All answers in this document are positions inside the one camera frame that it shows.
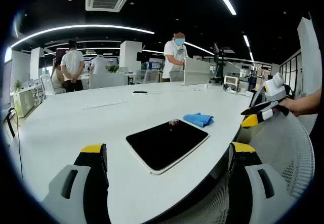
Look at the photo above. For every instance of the white low cabinet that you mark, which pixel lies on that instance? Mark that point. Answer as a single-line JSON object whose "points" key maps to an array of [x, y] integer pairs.
{"points": [[24, 102]]}

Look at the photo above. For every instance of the white desk partition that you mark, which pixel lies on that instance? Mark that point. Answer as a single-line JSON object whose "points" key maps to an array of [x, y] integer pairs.
{"points": [[197, 70]]}

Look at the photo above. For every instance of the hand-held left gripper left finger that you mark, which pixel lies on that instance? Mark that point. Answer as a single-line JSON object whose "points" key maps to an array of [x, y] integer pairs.
{"points": [[60, 188]]}

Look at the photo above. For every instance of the long curved ceiling light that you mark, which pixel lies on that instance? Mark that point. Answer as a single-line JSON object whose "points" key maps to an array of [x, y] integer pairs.
{"points": [[83, 27]]}

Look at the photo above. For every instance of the white office chair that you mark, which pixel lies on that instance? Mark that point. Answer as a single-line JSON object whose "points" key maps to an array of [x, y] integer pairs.
{"points": [[46, 84]]}

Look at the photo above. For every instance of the white divider panel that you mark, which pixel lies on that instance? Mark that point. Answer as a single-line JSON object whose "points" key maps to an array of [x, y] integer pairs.
{"points": [[106, 80]]}

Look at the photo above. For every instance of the blue cleaning cloth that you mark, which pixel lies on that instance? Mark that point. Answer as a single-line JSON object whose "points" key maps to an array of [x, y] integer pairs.
{"points": [[198, 118]]}

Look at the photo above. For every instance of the black tablet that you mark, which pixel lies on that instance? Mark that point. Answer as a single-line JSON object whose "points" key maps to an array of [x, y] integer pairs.
{"points": [[167, 144]]}

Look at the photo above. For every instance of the short ceiling light strip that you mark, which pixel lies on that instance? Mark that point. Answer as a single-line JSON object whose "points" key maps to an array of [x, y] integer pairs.
{"points": [[248, 46]]}

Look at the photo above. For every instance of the white box device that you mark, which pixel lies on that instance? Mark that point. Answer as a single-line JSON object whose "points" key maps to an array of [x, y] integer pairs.
{"points": [[231, 82]]}

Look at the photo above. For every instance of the slanted ceiling light strip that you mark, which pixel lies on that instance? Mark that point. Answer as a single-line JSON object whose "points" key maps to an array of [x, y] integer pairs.
{"points": [[200, 48]]}

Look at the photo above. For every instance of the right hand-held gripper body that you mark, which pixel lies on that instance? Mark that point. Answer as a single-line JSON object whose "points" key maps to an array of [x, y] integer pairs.
{"points": [[276, 89]]}

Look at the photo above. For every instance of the mesh office chair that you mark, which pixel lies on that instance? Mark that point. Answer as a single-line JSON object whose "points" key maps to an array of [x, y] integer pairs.
{"points": [[278, 145]]}

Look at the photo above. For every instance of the black monitor on stand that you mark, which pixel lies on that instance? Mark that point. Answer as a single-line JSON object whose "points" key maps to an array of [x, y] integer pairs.
{"points": [[216, 54]]}

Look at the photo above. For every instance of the person's right hand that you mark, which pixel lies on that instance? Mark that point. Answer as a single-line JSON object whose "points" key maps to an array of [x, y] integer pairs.
{"points": [[294, 106]]}

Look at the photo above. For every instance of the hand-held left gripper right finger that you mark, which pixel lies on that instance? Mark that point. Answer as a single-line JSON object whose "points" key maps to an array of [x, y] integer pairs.
{"points": [[255, 183]]}

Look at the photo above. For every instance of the green potted plant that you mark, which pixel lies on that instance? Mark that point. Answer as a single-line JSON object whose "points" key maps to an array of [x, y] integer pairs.
{"points": [[112, 68], [17, 85]]}

